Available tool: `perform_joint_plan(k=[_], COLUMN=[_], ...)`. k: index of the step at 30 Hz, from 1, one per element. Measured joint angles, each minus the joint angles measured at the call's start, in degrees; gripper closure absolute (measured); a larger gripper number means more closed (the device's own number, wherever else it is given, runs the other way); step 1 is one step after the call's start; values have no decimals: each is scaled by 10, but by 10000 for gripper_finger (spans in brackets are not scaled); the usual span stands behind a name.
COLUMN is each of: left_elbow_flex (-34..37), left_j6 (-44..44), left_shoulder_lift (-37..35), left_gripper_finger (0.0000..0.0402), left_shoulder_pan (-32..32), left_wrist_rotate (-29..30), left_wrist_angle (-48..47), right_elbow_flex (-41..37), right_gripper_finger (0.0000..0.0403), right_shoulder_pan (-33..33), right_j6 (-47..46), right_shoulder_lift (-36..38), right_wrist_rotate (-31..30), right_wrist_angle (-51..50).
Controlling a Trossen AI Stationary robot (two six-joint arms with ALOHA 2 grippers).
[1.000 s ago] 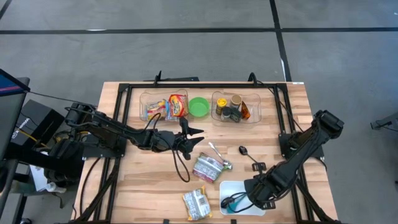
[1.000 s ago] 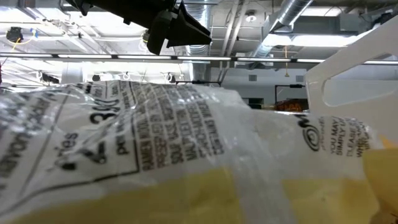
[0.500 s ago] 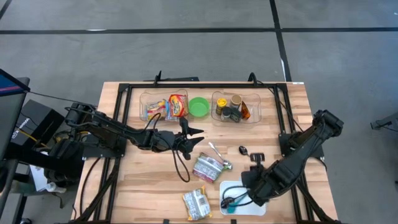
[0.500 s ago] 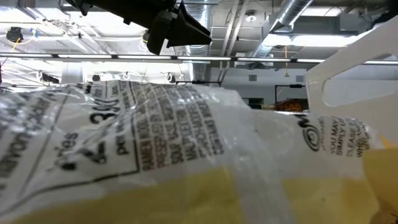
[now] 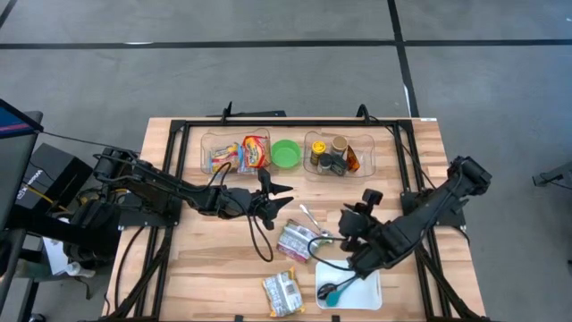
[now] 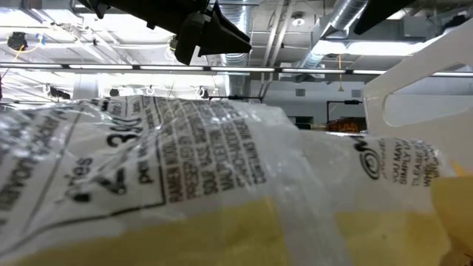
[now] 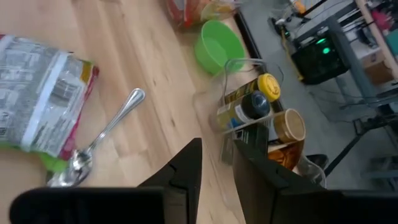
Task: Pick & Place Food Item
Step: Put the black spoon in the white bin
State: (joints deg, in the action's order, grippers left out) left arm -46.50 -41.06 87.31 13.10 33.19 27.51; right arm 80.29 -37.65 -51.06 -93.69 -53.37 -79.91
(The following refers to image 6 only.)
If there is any silver round air duct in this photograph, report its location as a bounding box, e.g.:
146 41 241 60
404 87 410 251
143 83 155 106
295 0 369 84
212 0 254 99

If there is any orange candy wrapper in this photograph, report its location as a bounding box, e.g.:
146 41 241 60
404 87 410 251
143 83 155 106
327 117 367 133

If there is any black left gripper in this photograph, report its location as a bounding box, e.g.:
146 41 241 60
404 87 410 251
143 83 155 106
173 1 253 66

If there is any long ceiling light strip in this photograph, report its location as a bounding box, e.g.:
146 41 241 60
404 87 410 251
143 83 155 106
0 62 473 78

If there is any black ceiling device yellow cable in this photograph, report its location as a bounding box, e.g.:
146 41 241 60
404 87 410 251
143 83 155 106
7 31 27 52

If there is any yellow edged white ramen packet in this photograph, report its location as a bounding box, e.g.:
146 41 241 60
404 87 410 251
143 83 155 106
0 95 473 266

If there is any white pillar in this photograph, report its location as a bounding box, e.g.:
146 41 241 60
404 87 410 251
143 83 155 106
72 73 101 100

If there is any white plastic tray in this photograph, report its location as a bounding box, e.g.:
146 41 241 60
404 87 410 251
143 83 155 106
361 18 473 174

